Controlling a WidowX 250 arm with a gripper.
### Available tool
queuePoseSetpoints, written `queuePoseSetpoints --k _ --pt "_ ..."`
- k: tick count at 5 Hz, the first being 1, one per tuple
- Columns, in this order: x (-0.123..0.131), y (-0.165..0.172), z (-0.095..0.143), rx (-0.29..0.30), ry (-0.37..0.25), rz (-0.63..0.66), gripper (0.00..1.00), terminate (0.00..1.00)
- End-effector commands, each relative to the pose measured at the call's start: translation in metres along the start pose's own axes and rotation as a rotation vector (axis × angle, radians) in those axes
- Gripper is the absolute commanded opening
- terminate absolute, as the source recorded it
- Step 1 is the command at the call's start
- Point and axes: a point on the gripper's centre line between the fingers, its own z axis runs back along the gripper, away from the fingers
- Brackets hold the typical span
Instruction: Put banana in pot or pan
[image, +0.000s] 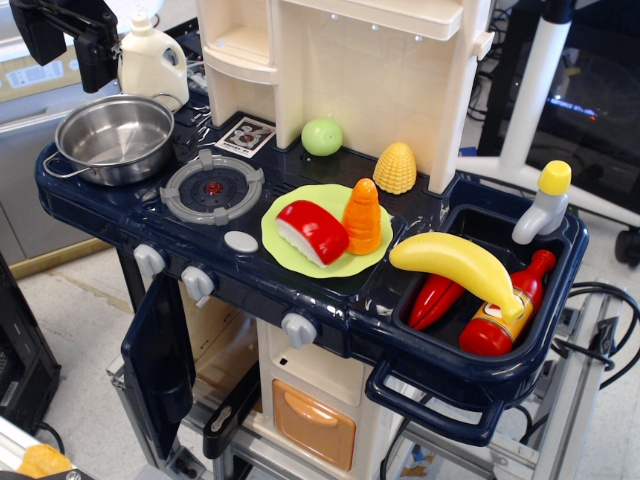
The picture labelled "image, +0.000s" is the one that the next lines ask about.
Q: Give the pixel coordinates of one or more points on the grey yellow toy faucet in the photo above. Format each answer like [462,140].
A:
[549,205]

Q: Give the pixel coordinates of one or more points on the grey oval button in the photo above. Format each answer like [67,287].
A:
[241,242]

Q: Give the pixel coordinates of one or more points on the red white toy sushi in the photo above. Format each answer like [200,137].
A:
[313,231]

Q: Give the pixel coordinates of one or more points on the cream toy detergent jug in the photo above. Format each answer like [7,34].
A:
[153,65]

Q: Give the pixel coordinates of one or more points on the cream toy kitchen hutch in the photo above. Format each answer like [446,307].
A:
[385,71]

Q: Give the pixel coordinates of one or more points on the navy toy kitchen counter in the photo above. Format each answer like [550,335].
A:
[422,376]

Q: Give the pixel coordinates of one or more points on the green toy apple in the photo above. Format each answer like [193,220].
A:
[322,137]

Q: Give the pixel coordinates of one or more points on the orange toy carrot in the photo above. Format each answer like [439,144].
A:
[362,218]

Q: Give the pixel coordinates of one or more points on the white stand pole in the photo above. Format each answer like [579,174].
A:
[510,166]

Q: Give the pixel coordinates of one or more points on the yellow toy banana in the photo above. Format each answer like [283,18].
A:
[464,262]

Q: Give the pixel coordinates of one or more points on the grey left stove knob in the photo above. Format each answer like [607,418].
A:
[149,261]

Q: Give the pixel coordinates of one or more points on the navy toy oven door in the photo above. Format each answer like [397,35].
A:
[159,369]

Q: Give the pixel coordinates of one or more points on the light green plate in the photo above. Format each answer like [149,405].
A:
[333,198]

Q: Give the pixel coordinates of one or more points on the orange toy drawer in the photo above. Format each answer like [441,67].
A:
[314,426]

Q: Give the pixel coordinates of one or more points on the grey middle stove knob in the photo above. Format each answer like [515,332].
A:
[199,285]

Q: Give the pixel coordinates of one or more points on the red toy ketchup bottle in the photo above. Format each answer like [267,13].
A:
[488,334]

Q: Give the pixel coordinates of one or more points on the red toy chili pepper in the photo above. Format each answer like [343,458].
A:
[436,296]

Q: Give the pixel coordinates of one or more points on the grey stove knob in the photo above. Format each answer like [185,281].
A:
[299,330]
[199,285]
[149,261]

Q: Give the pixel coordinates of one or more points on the yellow toy corn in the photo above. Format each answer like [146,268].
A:
[396,170]

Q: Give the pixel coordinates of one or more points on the stainless steel pot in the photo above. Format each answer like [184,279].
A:
[113,141]

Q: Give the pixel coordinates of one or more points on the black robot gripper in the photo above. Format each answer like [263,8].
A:
[44,25]

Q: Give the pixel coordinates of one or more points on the grey right stove knob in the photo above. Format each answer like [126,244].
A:
[299,330]

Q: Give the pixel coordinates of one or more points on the grey toy stove burner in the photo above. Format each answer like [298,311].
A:
[212,190]

